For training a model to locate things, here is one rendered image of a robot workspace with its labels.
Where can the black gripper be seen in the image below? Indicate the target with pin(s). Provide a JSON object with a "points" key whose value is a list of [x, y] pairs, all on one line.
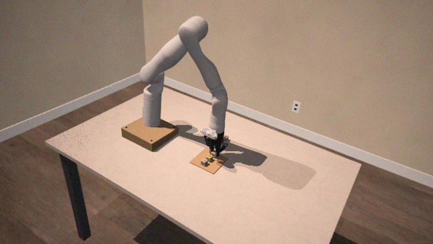
{"points": [[211, 142]]}

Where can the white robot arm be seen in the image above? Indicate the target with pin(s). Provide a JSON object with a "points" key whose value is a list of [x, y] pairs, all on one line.
{"points": [[189, 35]]}

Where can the tan rectangular mat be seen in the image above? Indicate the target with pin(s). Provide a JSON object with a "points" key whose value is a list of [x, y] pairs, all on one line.
{"points": [[212, 166]]}

